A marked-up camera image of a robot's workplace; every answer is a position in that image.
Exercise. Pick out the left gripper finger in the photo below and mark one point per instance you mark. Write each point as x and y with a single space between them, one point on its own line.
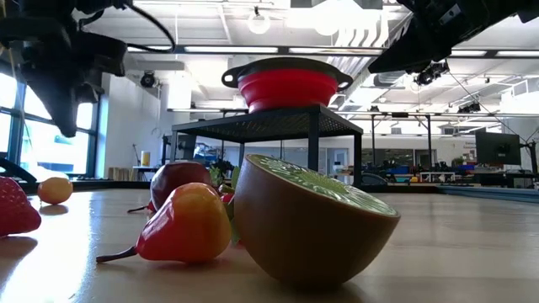
59 97

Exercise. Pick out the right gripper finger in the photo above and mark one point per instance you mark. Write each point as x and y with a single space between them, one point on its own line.
404 44
425 56

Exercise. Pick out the small orange toy fruit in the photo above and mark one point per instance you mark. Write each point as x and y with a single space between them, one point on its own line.
54 191

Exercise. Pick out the red collapsible colander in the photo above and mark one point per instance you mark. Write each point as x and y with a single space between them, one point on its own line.
286 90

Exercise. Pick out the brown green kiwi half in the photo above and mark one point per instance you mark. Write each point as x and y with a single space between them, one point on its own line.
303 235

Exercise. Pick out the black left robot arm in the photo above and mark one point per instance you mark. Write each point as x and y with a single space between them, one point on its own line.
38 31

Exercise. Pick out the black ceiling spotlight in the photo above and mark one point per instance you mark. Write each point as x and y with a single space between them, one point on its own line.
427 76
147 79

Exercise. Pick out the yellow container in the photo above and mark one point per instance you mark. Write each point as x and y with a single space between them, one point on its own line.
145 158

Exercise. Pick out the black computer monitor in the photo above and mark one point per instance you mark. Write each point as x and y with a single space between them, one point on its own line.
498 148

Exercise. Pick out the dark red toy apple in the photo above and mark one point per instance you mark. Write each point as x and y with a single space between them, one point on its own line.
177 181

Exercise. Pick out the black perforated metal shelf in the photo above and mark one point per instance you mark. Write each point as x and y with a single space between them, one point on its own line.
269 125

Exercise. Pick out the long linear ceiling light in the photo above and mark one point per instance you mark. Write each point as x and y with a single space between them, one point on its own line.
231 49

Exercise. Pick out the silver spiral ventilation duct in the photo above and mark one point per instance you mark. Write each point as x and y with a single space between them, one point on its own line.
393 79

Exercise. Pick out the black aluminium table frame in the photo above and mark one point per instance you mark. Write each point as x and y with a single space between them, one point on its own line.
105 184

